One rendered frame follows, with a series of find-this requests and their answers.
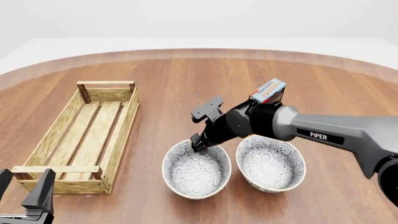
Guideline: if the small black plate on stalk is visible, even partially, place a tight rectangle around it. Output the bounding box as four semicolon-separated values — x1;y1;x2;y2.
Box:
190;95;225;124

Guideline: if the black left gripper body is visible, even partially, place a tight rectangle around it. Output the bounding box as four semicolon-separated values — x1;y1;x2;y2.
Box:
0;207;54;224

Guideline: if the chocolate pudding box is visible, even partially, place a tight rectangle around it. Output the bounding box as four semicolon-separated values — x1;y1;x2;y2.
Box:
249;78;288;105

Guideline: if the patterned grey-white bowl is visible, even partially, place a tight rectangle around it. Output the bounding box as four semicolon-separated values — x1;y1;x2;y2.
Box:
235;134;307;194
161;139;232;201

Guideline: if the wooden slat tray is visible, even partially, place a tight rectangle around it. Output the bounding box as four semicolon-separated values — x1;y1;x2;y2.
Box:
11;80;141;195

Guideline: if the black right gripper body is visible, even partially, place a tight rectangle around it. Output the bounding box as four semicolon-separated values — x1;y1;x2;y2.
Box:
190;133;215;150

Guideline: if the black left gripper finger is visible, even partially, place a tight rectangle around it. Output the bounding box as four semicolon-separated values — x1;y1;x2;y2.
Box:
0;169;15;203
21;168;56;215

